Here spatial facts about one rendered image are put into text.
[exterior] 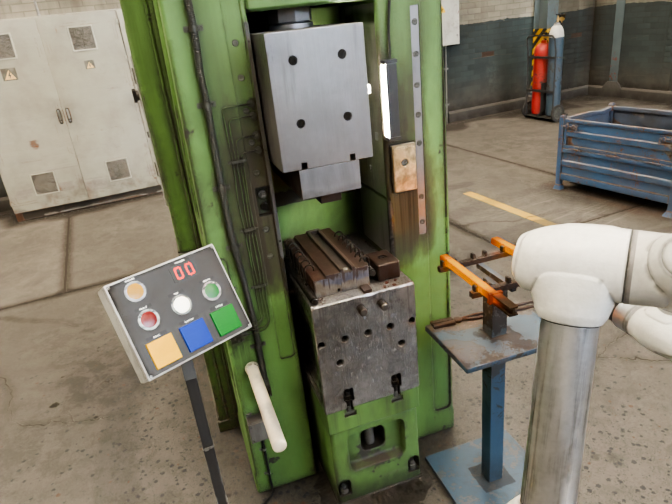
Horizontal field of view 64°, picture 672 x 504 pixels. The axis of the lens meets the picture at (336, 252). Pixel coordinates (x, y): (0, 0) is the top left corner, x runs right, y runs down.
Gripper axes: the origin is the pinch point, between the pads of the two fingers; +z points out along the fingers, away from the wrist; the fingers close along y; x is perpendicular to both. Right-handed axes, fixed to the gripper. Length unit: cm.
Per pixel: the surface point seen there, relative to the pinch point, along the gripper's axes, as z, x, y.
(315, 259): 55, 2, -65
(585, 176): 272, -78, 259
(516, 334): 16.3, -26.0, -6.6
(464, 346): 18.4, -26.1, -26.2
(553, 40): 562, 18, 454
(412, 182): 52, 25, -27
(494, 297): 1.6, 1.2, -26.1
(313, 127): 40, 52, -65
